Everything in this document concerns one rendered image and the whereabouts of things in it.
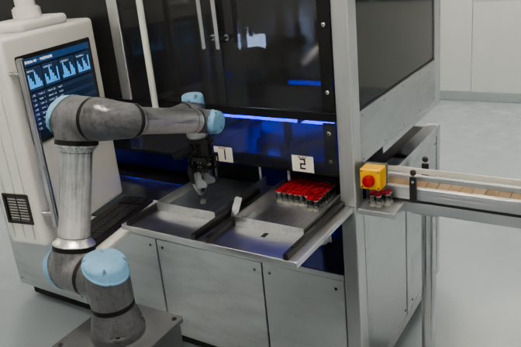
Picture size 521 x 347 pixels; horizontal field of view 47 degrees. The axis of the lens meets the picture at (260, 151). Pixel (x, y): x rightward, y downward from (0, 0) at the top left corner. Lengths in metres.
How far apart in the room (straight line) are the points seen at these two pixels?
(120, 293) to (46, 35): 1.03
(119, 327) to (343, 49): 1.04
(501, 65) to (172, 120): 5.16
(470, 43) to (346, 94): 4.70
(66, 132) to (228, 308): 1.26
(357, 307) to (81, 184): 1.11
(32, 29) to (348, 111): 1.12
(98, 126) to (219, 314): 1.33
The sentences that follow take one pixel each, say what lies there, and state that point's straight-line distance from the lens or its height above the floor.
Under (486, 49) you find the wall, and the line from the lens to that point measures 6.56.
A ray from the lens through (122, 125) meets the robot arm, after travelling 1.58.
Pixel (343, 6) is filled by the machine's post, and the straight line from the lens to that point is 1.89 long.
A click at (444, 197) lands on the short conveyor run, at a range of 2.06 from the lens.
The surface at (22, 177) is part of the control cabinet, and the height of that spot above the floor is 1.07.
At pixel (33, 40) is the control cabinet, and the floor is 1.52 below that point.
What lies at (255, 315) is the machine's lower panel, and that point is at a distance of 2.55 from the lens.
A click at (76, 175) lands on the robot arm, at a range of 1.67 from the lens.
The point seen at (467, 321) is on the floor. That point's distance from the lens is 3.07.
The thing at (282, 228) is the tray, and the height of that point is 0.90.
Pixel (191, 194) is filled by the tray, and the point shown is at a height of 0.88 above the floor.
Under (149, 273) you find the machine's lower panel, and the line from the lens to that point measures 2.84.
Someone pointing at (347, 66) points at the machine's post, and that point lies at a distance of 1.92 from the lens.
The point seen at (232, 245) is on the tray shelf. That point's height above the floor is 0.88.
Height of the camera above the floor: 1.75
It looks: 19 degrees down
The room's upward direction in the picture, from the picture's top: 6 degrees counter-clockwise
